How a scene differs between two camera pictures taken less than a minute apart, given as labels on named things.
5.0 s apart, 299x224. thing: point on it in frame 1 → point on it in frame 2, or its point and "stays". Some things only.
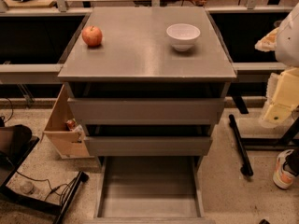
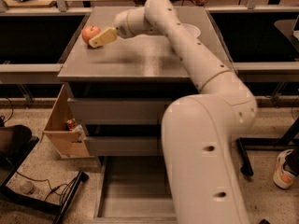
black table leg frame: (290, 140) stays
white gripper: (288, 41) → (121, 25)
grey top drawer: (148, 111) stays
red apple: (92, 35) stays
